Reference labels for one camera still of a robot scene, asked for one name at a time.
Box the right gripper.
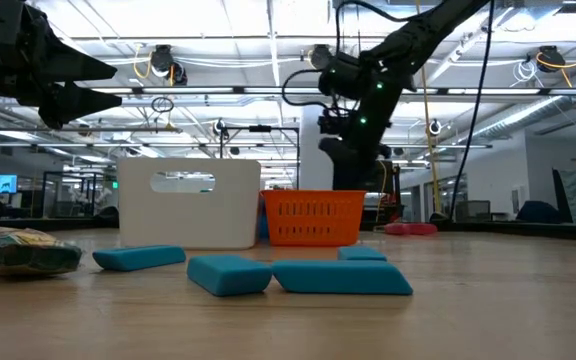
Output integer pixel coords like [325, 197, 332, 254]
[317, 135, 394, 191]

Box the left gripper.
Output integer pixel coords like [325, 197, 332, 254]
[0, 0, 123, 130]

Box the blue eraser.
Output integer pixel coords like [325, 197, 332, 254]
[91, 244, 187, 273]
[186, 254, 274, 298]
[337, 245, 388, 263]
[271, 259, 414, 296]

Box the yellow green snack bag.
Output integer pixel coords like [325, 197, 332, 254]
[0, 226, 83, 276]

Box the black equipment rack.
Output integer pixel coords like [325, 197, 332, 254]
[377, 159, 403, 221]

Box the white pillar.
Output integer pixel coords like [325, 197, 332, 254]
[298, 104, 337, 191]

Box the orange slotted basket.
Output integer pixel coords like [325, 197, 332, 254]
[260, 189, 368, 247]

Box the blue plastic bin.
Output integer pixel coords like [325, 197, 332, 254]
[257, 199, 270, 240]

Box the white plastic bin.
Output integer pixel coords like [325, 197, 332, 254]
[116, 157, 263, 250]

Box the dark lounge chair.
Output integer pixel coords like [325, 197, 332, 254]
[515, 199, 564, 224]

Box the yellow hanging cable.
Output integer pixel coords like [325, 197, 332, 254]
[419, 64, 442, 217]

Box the black background station frame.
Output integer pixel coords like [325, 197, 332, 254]
[217, 124, 302, 190]

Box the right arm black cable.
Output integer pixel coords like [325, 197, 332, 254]
[447, 0, 494, 221]

